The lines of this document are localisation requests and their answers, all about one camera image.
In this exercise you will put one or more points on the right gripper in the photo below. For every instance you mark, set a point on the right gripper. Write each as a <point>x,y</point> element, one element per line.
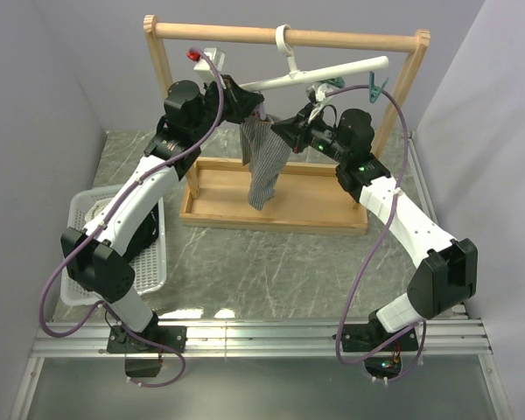
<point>295,133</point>

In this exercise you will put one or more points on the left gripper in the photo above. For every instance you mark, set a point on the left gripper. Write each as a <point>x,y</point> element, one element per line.
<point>241,101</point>

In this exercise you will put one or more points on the purple clothespin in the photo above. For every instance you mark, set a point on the purple clothespin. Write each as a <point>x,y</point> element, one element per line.
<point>260,112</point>

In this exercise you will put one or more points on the grey striped boxer underwear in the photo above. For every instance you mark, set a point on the grey striped boxer underwear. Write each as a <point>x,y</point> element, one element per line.
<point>265,154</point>

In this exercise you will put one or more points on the white plastic hanger bar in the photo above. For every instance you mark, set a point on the white plastic hanger bar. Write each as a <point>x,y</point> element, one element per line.
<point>295,76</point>

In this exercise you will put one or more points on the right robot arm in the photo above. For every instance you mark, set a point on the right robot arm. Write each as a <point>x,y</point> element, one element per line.
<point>446,268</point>

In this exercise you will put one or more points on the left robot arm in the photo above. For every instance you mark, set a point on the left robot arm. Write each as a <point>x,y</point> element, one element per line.
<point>98,256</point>

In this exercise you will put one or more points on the black underwear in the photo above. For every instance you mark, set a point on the black underwear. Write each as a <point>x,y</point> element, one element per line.
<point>146,234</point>

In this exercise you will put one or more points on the wooden hanging rack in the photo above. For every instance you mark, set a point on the wooden hanging rack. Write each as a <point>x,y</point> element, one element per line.
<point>307,197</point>

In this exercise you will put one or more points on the light teal clothespin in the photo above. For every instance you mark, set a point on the light teal clothespin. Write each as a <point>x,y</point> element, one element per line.
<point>374,90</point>

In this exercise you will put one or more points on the white cloth garment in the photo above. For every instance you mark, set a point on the white cloth garment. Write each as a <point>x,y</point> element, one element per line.
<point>96,209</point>

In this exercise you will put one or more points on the white plastic basket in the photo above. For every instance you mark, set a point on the white plastic basket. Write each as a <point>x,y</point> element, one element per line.
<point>150,266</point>

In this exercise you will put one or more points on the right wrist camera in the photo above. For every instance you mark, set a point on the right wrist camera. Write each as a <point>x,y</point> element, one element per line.
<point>317,95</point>

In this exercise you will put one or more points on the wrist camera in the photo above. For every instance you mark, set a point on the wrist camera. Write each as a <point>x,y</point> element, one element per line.
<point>317,95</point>
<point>202,67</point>

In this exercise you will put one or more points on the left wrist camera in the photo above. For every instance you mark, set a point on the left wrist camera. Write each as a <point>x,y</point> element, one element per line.
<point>202,67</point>

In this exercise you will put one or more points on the aluminium mounting rail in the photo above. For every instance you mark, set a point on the aluminium mounting rail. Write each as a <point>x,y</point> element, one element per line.
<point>279,337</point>

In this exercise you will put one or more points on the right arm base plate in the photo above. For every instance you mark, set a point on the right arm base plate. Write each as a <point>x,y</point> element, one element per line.
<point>360,338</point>

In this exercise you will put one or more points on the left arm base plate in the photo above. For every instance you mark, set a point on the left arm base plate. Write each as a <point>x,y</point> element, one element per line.
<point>123,341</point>

